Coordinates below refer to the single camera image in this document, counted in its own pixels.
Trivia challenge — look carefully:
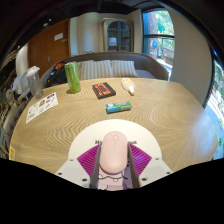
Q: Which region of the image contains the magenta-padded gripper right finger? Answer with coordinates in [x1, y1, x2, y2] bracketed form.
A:
[126, 143, 173, 189]

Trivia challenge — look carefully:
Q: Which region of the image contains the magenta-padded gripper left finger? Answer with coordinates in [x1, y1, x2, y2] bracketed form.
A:
[54, 144, 102, 190]

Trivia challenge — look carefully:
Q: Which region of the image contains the pink computer mouse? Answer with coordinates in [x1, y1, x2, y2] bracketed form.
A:
[99, 130, 130, 175]

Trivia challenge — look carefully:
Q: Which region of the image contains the white mouse pad pink character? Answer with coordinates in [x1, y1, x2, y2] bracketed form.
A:
[67, 118, 163, 192]

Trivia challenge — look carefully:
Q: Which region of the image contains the white sticker sheet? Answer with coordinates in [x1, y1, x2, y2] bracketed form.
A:
[25, 92, 59, 125]

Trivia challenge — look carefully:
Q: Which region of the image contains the small teal white pack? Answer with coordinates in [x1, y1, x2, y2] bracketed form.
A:
[105, 101, 133, 114]

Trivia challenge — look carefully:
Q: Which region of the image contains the black box red print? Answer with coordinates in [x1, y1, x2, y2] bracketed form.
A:
[91, 81, 117, 100]

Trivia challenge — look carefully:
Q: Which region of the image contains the white tube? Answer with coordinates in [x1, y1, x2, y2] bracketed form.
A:
[120, 77, 137, 96]

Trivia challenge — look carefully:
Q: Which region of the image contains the dark-framed glass window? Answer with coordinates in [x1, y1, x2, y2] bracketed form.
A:
[204, 59, 224, 158]
[142, 9, 176, 79]

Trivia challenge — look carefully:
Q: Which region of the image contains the green drink can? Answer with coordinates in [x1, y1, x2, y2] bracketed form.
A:
[64, 61, 82, 94]

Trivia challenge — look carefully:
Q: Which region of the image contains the dark backpack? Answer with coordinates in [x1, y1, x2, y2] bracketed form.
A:
[44, 61, 73, 88]

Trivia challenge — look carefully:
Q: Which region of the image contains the group of white chairs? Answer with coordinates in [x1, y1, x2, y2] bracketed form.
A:
[10, 71, 34, 103]

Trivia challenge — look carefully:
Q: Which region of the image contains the striped cushion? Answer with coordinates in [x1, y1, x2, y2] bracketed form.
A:
[110, 59, 139, 79]
[77, 59, 114, 81]

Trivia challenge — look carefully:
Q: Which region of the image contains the grey curved sofa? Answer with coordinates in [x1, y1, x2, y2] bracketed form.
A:
[41, 51, 170, 88]

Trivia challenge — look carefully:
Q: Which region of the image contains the brown wooden door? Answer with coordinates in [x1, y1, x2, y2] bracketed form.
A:
[28, 19, 72, 78]

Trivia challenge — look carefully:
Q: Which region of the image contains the cream glass-door cabinet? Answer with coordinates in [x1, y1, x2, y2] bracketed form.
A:
[102, 18, 134, 53]

